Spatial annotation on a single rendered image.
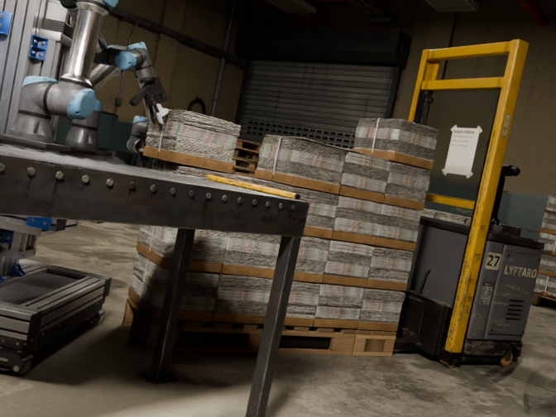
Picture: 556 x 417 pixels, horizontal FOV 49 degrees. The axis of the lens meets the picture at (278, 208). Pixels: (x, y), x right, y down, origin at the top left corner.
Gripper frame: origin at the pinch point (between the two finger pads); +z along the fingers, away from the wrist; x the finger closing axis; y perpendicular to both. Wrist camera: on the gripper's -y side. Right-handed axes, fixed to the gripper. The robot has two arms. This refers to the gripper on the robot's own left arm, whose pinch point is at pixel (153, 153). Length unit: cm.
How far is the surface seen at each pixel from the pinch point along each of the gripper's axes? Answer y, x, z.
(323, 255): -34, 81, 46
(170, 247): -39, -1, 45
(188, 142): 7.6, -1.7, 44.9
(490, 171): 26, 167, 65
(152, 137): 7.1, -7.8, 16.3
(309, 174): 5, 63, 45
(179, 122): 15.7, -6.0, 41.8
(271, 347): -55, 8, 125
